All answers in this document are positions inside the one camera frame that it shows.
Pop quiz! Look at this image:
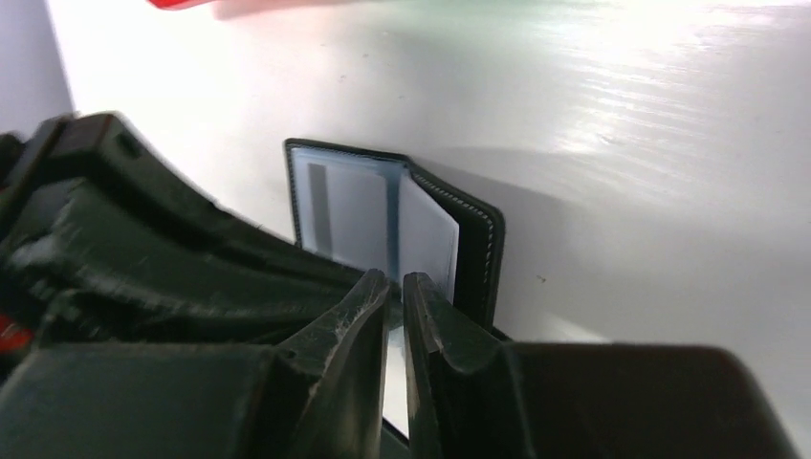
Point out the white card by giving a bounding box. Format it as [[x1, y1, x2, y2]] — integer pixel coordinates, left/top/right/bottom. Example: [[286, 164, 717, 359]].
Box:
[[290, 145, 460, 299]]

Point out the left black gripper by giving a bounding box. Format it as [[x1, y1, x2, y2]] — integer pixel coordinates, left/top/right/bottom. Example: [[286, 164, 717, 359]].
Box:
[[1, 113, 374, 381]]

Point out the black leather card holder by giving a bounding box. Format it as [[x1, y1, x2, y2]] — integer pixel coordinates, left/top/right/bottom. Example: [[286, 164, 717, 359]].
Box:
[[284, 139, 506, 331]]

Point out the left red plastic bin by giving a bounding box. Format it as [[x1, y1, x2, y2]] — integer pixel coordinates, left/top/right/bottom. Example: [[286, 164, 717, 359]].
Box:
[[148, 0, 213, 11]]

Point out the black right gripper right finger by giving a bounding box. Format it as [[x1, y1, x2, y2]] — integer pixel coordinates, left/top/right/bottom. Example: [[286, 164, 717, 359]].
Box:
[[403, 273, 797, 458]]

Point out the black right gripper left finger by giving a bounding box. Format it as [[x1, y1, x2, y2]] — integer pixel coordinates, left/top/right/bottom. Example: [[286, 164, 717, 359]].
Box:
[[1, 270, 390, 458]]

